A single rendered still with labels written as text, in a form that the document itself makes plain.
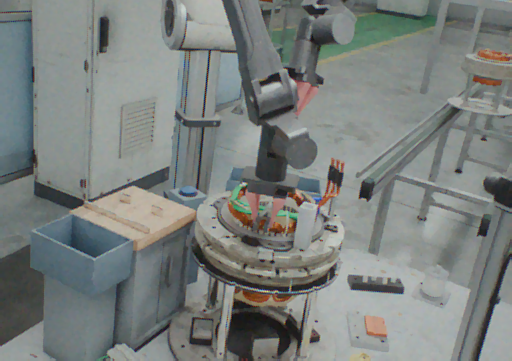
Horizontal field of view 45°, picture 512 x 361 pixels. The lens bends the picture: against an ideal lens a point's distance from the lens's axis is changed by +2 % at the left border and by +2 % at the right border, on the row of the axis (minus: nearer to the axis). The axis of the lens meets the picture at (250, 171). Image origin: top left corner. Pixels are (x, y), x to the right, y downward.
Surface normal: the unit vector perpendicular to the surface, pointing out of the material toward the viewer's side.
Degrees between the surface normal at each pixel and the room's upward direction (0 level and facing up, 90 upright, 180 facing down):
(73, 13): 90
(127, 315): 90
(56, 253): 90
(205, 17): 90
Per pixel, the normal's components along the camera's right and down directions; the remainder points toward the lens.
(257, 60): 0.32, 0.10
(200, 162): 0.40, 0.39
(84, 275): -0.51, 0.25
